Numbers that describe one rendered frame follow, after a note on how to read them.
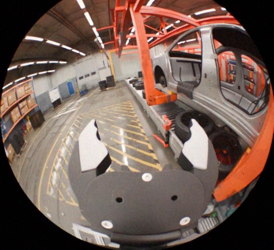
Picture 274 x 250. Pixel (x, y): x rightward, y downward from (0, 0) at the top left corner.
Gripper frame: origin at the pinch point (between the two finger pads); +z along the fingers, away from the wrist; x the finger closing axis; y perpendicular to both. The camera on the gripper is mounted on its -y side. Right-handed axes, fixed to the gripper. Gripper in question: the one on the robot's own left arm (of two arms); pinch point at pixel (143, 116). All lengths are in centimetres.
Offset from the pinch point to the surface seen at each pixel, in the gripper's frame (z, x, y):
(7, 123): -57, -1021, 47
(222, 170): 5, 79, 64
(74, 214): -53, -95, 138
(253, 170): -20, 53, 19
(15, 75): 188, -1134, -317
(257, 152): -14, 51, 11
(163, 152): 88, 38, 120
